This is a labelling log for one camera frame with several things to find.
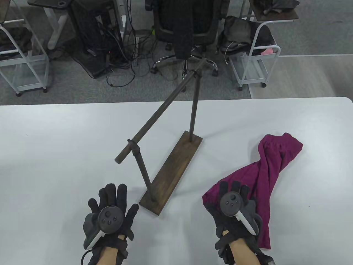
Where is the black office chair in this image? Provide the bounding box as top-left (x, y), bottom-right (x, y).
top-left (145, 0), bottom-right (224, 77)

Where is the dark grey hand controller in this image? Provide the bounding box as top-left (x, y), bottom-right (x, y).
top-left (220, 192), bottom-right (258, 235)
top-left (83, 205), bottom-right (124, 249)

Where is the dark wooden hanging rack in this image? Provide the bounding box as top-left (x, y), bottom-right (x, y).
top-left (114, 57), bottom-right (219, 216)

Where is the dark clothes pile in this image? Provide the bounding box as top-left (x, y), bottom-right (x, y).
top-left (0, 27), bottom-right (34, 60)

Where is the black wrist strap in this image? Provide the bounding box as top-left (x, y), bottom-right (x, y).
top-left (215, 229), bottom-right (276, 265)
top-left (81, 234), bottom-right (129, 265)

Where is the black computer tower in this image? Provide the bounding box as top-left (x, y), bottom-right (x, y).
top-left (69, 0), bottom-right (124, 79)

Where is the person's right forearm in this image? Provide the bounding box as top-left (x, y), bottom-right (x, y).
top-left (228, 238), bottom-right (258, 265)

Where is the person's left hand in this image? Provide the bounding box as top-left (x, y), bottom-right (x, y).
top-left (82, 183), bottom-right (140, 249)

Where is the pink cloth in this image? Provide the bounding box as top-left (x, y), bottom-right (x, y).
top-left (260, 46), bottom-right (279, 56)

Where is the person's right hand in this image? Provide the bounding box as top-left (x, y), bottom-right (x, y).
top-left (203, 181), bottom-right (263, 239)

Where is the white wire cart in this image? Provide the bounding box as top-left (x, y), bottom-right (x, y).
top-left (0, 19), bottom-right (50, 97)
top-left (224, 22), bottom-right (282, 91)

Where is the maroon cloth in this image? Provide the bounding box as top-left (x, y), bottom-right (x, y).
top-left (202, 133), bottom-right (304, 250)

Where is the bundle of black cables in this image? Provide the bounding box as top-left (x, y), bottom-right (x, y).
top-left (105, 17), bottom-right (177, 88)

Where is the black bag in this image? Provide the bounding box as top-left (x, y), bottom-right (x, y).
top-left (220, 15), bottom-right (277, 56)

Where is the dark desk with white leg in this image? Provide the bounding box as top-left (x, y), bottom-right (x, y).
top-left (27, 0), bottom-right (74, 51)

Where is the person's left forearm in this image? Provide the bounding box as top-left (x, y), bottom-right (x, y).
top-left (94, 244), bottom-right (125, 265)

